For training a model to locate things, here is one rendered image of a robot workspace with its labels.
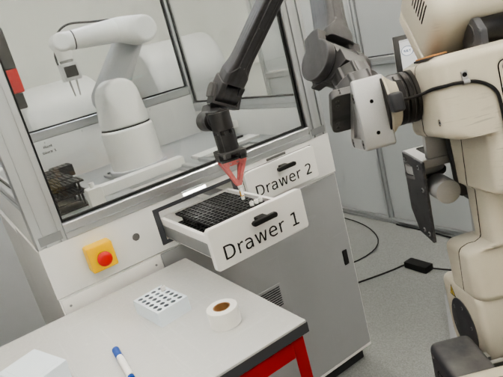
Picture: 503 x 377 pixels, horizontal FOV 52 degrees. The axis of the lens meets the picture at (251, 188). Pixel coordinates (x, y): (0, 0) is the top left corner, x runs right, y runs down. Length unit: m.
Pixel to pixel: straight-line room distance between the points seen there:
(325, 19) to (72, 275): 0.94
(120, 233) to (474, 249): 0.94
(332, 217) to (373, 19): 1.45
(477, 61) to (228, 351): 0.69
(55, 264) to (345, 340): 1.14
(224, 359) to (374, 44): 2.31
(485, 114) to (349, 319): 1.38
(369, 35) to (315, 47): 2.12
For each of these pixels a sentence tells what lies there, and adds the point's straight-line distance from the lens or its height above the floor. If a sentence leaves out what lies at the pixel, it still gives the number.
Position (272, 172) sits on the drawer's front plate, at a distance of 1.69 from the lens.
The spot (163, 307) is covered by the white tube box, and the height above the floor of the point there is 0.80.
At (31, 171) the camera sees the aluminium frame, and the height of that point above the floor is 1.15.
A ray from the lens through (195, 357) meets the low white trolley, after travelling 1.09.
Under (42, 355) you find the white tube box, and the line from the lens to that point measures 1.22.
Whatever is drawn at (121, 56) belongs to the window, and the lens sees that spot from 1.50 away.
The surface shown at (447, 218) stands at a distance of 3.10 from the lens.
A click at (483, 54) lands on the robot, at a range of 0.82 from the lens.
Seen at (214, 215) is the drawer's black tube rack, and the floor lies 0.90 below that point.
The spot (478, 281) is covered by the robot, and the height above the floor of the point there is 0.85.
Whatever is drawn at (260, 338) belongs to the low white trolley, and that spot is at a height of 0.76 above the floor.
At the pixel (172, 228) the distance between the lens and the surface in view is 1.48.
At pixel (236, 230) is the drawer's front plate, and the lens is 1.26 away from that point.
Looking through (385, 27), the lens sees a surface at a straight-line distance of 2.99.
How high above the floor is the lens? 1.33
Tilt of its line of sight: 16 degrees down
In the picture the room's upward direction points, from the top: 15 degrees counter-clockwise
